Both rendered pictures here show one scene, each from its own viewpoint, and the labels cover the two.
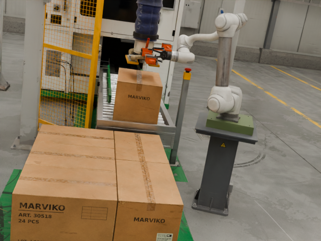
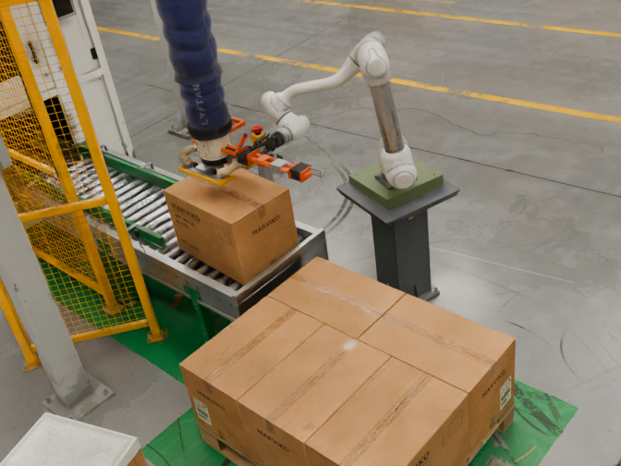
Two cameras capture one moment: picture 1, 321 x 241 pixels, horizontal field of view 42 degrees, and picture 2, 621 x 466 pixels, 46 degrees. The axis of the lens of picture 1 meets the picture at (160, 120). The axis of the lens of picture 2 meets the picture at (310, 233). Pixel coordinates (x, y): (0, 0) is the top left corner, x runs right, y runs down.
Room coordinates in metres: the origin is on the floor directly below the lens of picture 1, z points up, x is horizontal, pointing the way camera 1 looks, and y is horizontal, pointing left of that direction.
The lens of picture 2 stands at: (0.72, 1.78, 2.87)
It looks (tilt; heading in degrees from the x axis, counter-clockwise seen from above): 34 degrees down; 327
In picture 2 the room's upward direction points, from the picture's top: 9 degrees counter-clockwise
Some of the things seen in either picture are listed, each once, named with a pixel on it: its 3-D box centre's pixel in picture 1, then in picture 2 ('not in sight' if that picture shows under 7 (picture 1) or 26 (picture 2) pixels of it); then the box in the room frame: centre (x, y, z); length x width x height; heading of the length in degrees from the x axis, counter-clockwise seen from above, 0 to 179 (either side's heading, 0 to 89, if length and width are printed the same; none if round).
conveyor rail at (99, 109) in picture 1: (100, 95); (110, 242); (4.56, 0.72, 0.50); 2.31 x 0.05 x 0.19; 10
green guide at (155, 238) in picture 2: (105, 80); (80, 208); (4.92, 0.73, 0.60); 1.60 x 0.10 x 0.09; 10
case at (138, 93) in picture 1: (136, 97); (231, 220); (3.81, 0.25, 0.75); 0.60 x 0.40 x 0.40; 6
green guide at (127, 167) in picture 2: not in sight; (146, 171); (5.01, 0.20, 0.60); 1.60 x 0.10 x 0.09; 10
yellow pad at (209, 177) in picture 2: (132, 58); (205, 170); (3.79, 0.35, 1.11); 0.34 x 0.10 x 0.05; 11
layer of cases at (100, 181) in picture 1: (98, 182); (347, 382); (2.75, 0.38, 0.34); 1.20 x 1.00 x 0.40; 10
